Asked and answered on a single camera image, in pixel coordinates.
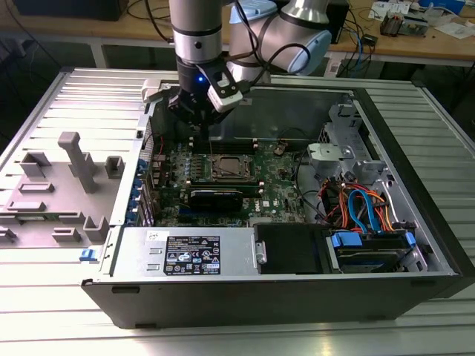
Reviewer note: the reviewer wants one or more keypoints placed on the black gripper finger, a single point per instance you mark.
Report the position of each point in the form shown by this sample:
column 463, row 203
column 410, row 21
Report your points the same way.
column 219, row 115
column 182, row 109

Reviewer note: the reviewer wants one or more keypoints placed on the thin metal locking lever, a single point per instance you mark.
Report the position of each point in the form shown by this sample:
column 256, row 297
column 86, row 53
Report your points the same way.
column 211, row 152

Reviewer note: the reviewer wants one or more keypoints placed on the silver CPU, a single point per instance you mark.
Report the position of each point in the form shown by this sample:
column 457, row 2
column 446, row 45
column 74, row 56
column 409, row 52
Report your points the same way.
column 230, row 165

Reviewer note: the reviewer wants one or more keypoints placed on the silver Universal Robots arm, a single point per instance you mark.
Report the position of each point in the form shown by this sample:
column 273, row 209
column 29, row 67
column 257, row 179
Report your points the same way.
column 196, row 29

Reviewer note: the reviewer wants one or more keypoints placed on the black RAM slot bank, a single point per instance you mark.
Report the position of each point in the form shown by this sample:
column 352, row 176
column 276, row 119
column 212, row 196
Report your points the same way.
column 234, row 144

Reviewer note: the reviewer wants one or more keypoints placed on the CPU socket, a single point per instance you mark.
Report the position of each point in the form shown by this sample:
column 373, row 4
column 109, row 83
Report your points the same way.
column 211, row 179

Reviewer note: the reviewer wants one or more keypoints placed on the grey plastic case latch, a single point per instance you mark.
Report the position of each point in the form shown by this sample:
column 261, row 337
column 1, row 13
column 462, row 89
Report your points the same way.
column 152, row 91

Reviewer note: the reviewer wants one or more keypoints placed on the round coin battery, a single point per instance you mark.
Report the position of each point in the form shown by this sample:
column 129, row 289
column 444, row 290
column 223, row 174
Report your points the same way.
column 279, row 150

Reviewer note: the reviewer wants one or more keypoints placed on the green RAM stick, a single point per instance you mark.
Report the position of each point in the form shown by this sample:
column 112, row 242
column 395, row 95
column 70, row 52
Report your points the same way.
column 48, row 217
column 250, row 191

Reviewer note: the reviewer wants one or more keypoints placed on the black graphics card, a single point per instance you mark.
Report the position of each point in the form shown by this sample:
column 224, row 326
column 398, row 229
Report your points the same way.
column 215, row 202

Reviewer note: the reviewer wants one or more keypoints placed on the green motherboard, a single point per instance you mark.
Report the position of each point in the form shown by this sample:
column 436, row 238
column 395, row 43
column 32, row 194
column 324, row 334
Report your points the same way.
column 276, row 193

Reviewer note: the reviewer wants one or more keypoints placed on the wooden desk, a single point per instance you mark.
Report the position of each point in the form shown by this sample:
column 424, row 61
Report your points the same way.
column 92, row 27

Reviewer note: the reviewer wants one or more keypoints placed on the silver metal drive cage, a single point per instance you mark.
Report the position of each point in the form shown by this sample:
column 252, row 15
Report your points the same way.
column 341, row 152

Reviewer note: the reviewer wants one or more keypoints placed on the grey parts rack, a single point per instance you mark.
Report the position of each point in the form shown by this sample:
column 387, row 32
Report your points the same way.
column 74, row 193

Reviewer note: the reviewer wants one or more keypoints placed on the black computer box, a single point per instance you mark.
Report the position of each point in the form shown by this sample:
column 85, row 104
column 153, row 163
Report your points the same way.
column 74, row 9

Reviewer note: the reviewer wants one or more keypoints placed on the black desktop device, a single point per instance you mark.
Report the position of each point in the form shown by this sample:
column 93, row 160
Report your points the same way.
column 340, row 22

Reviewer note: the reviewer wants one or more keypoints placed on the silver power supply unit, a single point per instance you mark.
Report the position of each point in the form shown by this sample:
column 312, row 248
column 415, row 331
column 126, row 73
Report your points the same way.
column 141, row 259

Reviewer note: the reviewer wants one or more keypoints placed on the small black box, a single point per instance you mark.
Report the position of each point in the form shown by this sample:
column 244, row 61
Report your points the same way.
column 370, row 39

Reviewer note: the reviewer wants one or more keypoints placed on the blue case latch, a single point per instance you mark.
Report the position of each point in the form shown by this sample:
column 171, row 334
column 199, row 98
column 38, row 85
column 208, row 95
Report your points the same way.
column 87, row 255

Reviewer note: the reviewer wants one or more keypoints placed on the black PC case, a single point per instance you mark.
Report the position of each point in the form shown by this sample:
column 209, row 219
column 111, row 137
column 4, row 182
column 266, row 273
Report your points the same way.
column 259, row 304

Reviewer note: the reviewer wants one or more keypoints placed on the hard disk in blue carrier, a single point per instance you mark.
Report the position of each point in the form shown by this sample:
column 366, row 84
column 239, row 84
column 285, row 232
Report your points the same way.
column 356, row 259

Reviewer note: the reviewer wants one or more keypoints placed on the grey electronic device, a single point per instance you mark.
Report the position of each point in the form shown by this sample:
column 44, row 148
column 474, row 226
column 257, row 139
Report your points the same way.
column 419, row 26

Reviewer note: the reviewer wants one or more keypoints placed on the white paper sheet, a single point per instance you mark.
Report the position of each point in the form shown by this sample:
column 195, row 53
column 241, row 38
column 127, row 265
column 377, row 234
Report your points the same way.
column 454, row 29

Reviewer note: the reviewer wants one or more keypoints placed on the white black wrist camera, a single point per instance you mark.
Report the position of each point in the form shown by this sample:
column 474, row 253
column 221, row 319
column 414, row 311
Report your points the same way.
column 226, row 100

